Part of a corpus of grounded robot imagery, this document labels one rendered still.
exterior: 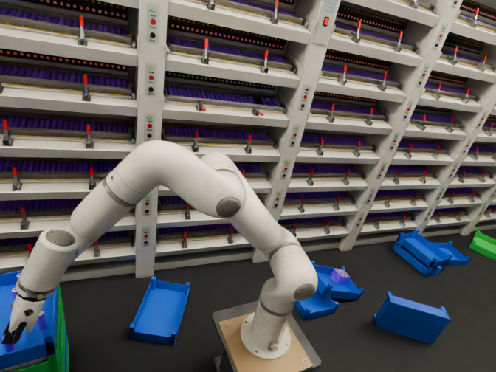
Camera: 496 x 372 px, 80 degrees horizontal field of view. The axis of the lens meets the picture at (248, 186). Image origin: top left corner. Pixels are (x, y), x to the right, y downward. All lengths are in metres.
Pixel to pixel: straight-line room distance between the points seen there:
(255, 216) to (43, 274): 0.51
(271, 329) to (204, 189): 0.64
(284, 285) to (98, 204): 0.53
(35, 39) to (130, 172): 0.72
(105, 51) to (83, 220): 0.69
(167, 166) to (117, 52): 0.68
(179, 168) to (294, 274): 0.45
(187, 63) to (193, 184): 0.72
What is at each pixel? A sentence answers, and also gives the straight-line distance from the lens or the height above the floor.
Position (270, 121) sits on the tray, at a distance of 1.45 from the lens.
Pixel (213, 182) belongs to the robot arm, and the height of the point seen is 0.99.
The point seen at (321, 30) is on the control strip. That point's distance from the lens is 1.47.
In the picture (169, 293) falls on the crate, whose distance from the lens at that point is 1.70.
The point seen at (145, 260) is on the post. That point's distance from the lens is 1.70.
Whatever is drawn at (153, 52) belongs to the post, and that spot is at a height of 1.14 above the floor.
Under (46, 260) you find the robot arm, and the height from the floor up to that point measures 0.74.
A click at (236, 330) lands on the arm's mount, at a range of 1.23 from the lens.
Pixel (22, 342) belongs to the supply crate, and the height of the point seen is 0.40.
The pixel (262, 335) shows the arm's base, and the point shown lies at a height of 0.36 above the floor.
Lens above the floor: 1.28
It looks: 27 degrees down
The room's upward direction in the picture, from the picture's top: 12 degrees clockwise
